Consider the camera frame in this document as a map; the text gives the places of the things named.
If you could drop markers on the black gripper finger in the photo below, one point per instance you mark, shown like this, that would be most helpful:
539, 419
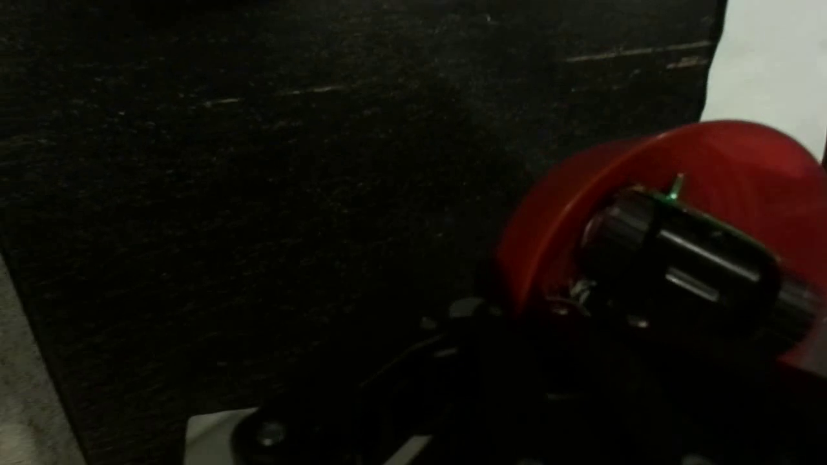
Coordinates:
658, 265

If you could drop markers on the orange red bowl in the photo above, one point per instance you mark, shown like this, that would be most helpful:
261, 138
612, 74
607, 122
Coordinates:
742, 174

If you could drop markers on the white paper sheet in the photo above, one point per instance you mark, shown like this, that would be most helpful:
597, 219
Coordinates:
770, 69

